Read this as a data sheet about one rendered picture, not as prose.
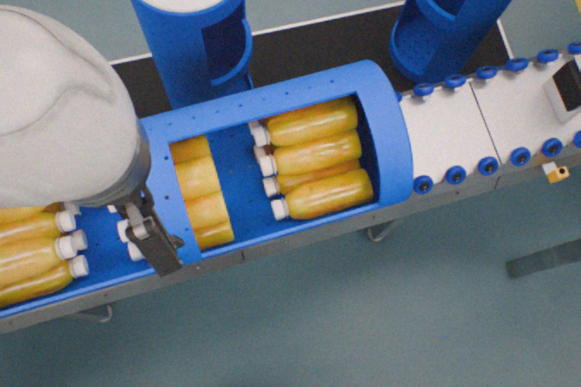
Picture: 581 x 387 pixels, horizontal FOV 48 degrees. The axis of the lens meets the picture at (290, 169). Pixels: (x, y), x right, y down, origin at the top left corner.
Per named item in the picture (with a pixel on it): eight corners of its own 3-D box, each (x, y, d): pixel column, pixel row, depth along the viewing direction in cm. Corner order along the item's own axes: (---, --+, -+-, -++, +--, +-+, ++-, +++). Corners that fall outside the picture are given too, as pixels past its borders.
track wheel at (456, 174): (468, 167, 137) (463, 161, 138) (448, 173, 136) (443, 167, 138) (467, 183, 139) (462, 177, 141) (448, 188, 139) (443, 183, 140)
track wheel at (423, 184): (434, 176, 136) (430, 171, 137) (414, 182, 135) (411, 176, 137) (435, 193, 139) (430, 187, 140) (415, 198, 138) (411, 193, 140)
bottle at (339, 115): (344, 94, 129) (256, 117, 126) (352, 91, 122) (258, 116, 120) (353, 128, 129) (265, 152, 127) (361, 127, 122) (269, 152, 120)
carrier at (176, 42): (171, 139, 222) (254, 138, 224) (115, 15, 138) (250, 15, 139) (173, 62, 230) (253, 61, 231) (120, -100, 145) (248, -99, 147)
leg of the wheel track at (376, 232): (386, 238, 232) (430, 202, 171) (370, 243, 231) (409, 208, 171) (380, 223, 233) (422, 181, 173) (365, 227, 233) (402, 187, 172)
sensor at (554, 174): (560, 180, 146) (571, 174, 141) (548, 184, 146) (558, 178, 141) (547, 149, 148) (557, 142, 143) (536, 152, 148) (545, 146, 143)
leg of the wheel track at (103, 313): (114, 319, 221) (58, 310, 160) (97, 323, 220) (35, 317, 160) (110, 301, 222) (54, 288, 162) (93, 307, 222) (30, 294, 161)
